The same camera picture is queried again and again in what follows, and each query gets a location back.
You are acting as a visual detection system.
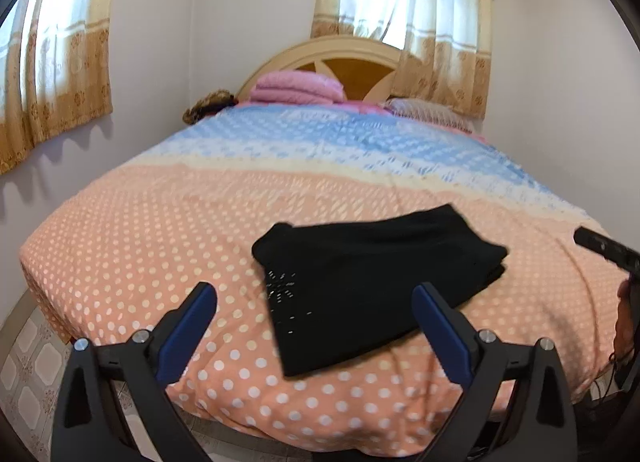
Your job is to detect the pink folded blanket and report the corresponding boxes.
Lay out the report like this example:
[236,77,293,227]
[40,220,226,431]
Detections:
[250,70,346,106]

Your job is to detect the brown furry cushion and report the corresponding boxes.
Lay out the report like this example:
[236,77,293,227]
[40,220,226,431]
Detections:
[182,90,236,125]

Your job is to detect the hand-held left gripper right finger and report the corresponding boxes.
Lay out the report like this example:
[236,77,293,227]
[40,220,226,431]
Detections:
[411,282,583,462]

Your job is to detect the beige patterned window curtain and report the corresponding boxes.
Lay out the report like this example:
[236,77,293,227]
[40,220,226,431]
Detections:
[310,0,496,118]
[0,0,126,175]

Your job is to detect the cream wooden headboard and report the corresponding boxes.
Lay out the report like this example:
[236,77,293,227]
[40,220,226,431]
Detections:
[235,35,416,103]

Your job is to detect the person's right hand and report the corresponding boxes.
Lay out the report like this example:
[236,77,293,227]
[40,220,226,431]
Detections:
[616,279,640,358]

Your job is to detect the striped pillow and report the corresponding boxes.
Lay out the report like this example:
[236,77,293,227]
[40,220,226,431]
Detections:
[385,97,476,133]

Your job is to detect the polka dot bedspread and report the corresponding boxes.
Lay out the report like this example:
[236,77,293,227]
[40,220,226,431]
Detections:
[19,102,631,458]

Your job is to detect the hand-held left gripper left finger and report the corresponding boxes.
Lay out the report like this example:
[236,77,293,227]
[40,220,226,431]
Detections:
[50,282,218,462]

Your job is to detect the thin black cable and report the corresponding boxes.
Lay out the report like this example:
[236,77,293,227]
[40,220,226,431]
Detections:
[592,352,623,413]

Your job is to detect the black pants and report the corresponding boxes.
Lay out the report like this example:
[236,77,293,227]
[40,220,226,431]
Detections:
[251,203,509,378]

